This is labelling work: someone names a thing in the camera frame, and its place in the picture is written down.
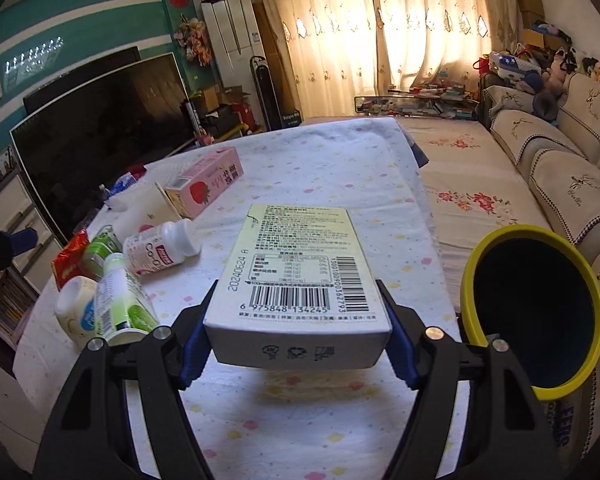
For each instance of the white refrigerator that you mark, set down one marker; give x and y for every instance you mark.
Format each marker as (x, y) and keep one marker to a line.
(235, 45)

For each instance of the orange-red snack packet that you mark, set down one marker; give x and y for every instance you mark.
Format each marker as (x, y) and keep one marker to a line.
(67, 260)

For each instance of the pale yellow cardboard box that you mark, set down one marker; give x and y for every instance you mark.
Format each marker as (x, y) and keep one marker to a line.
(290, 260)

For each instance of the glass wall ornament row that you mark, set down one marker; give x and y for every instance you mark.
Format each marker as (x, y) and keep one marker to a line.
(32, 60)

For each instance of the blue tissue pack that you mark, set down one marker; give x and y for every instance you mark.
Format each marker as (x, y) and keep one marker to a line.
(125, 181)

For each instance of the beige embroidered sofa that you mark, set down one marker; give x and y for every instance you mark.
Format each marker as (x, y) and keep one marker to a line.
(545, 160)

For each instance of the tall black box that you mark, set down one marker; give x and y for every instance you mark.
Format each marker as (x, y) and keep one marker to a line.
(190, 115)

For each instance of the white foam net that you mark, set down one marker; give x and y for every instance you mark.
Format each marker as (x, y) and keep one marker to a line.
(130, 212)

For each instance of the grey rolled cushion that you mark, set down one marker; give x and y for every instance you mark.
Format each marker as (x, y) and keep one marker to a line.
(546, 107)

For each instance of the white bottle pink label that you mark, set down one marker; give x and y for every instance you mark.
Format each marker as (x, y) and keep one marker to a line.
(155, 252)

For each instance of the large black television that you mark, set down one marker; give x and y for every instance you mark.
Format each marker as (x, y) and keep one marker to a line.
(105, 150)

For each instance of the polka dot tablecloth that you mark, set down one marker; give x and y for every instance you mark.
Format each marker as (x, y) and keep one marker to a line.
(305, 170)

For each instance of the brown cardboard box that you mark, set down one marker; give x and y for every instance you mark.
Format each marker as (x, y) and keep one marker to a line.
(530, 7)

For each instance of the glass coffee table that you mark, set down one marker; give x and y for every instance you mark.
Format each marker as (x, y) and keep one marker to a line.
(415, 105)

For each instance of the artificial flower decoration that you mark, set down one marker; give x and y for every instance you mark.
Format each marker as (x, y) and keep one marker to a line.
(195, 40)

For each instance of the yellow-rimmed waste bin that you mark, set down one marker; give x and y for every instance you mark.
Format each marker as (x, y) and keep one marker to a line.
(530, 310)

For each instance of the star-patterned bag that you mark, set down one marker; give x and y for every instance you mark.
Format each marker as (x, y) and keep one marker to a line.
(512, 65)

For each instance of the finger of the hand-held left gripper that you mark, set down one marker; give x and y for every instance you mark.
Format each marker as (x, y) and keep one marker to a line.
(24, 237)

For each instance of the white bottle blue label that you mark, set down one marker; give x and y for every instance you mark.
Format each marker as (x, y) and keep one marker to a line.
(75, 312)

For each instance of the tower fan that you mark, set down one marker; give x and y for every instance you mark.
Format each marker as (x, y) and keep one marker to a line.
(267, 95)

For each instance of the large white bottle green label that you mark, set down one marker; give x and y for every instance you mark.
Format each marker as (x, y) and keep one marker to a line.
(122, 300)

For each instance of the colourful books stack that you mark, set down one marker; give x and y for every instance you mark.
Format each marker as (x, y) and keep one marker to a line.
(2, 305)

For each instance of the pile of plush toys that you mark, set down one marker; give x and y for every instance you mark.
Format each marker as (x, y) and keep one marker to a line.
(585, 67)

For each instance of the dark green box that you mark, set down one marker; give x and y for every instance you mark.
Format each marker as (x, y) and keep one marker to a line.
(291, 119)

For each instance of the pink strawberry milk carton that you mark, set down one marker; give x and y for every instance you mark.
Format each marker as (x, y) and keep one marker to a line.
(205, 180)

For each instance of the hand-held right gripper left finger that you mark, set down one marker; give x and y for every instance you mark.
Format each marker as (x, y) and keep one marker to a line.
(196, 347)

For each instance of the cream embroidered curtain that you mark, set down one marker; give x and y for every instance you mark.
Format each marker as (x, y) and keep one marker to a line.
(380, 35)

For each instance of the black screen panel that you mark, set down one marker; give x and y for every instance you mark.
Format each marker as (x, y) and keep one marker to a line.
(80, 72)

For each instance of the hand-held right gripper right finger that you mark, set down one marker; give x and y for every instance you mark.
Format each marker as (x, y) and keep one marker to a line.
(402, 350)

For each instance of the red handbag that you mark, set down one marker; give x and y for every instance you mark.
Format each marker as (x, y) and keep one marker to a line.
(480, 65)

